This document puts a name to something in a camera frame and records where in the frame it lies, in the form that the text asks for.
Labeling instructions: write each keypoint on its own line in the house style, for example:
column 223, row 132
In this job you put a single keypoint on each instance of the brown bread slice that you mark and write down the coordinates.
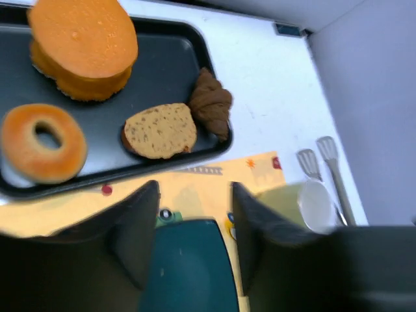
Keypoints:
column 160, row 132

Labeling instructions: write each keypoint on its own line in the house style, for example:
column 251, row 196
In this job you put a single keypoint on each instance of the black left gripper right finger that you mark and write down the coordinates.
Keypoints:
column 284, row 267

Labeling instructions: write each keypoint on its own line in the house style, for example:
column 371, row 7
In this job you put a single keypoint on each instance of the orange bagel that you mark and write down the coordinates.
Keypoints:
column 43, row 142

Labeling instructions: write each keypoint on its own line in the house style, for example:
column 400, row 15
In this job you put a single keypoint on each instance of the light green mug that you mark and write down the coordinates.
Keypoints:
column 307, row 204

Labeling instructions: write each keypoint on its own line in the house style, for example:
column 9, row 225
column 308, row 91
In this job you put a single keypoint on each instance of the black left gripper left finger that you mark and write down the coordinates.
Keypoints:
column 100, row 264

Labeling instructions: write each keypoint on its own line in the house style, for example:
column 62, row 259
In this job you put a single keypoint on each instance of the yellow cartoon placemat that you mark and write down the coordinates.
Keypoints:
column 202, row 191

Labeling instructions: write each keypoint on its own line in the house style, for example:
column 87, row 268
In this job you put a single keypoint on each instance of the black baking tray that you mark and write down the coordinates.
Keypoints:
column 171, row 55

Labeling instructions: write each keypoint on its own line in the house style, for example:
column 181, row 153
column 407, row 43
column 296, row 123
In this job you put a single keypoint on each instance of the teal square plate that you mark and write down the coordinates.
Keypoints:
column 190, row 270

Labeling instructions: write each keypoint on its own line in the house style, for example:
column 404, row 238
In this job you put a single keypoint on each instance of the metal tongs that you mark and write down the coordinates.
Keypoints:
column 309, row 165

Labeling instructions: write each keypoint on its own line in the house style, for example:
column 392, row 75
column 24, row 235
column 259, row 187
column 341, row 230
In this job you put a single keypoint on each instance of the dark brown croissant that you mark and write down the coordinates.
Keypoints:
column 210, row 104

